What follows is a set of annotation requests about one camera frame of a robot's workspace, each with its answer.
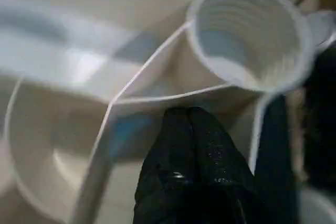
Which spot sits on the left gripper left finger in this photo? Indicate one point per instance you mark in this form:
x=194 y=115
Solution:
x=165 y=176

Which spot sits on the white plastic table top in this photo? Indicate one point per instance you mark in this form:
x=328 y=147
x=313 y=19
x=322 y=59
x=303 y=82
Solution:
x=78 y=51

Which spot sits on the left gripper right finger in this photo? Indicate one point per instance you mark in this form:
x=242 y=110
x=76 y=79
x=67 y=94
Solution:
x=218 y=182

